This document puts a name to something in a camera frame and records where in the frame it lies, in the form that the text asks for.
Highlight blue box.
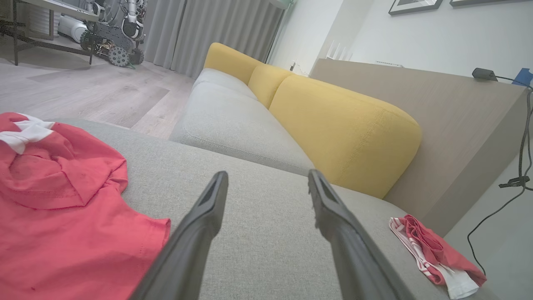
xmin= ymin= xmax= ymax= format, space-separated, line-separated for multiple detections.
xmin=511 ymin=67 xmax=533 ymax=87

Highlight white device under table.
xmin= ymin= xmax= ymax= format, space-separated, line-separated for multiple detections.
xmin=57 ymin=15 xmax=89 ymax=43

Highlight framed wall picture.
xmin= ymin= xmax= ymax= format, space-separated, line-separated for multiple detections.
xmin=388 ymin=0 xmax=444 ymax=16

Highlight grey curtain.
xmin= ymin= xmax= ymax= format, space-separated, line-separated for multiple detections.
xmin=142 ymin=0 xmax=289 ymax=80

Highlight red jersey with number three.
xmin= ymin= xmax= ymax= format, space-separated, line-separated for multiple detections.
xmin=389 ymin=214 xmax=487 ymax=300

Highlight red shorts with white trim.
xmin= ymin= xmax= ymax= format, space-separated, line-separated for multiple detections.
xmin=0 ymin=112 xmax=172 ymax=300

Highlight grey yellow sofa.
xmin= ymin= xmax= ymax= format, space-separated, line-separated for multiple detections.
xmin=54 ymin=119 xmax=500 ymax=300

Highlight white slatted rack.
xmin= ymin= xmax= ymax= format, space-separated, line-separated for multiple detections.
xmin=325 ymin=41 xmax=354 ymax=62

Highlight black power cable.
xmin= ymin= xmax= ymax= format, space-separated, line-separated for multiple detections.
xmin=466 ymin=75 xmax=533 ymax=276

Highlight yellow sofa back cushion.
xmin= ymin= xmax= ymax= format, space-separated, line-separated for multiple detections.
xmin=247 ymin=63 xmax=295 ymax=110
xmin=203 ymin=42 xmax=265 ymax=85
xmin=268 ymin=74 xmax=422 ymax=199

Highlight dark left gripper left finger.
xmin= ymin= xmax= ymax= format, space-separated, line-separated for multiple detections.
xmin=129 ymin=171 xmax=229 ymax=300

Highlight wooden side cabinet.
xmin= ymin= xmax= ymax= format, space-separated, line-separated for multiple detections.
xmin=309 ymin=58 xmax=528 ymax=237

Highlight black power adapter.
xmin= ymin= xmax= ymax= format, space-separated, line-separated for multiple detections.
xmin=472 ymin=67 xmax=498 ymax=82

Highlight wheeled mobile robot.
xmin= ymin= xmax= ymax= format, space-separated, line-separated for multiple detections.
xmin=79 ymin=0 xmax=147 ymax=68

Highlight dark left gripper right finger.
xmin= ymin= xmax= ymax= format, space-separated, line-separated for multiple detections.
xmin=307 ymin=169 xmax=417 ymax=300

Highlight black framed table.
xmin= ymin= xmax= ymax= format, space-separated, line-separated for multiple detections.
xmin=0 ymin=0 xmax=100 ymax=66

